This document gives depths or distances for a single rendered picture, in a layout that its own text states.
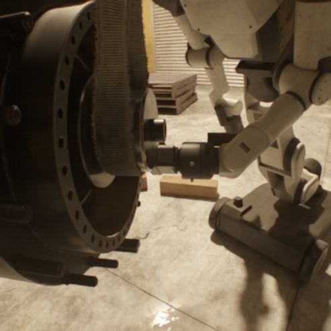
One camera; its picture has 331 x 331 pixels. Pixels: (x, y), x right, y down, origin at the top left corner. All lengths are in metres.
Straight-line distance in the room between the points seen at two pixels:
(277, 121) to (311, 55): 0.16
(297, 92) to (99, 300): 1.09
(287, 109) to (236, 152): 0.17
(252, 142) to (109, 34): 0.36
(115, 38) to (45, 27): 0.09
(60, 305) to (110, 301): 0.22
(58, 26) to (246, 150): 0.42
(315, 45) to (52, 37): 0.52
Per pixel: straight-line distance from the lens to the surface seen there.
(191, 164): 0.56
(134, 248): 0.57
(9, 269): 0.35
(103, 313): 1.21
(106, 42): 0.35
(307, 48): 0.65
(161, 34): 6.72
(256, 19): 0.66
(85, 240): 0.34
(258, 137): 0.58
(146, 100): 0.40
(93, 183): 0.42
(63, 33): 0.31
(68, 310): 1.27
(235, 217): 1.34
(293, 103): 0.65
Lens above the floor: 0.98
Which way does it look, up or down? 26 degrees down
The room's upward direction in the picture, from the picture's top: 3 degrees counter-clockwise
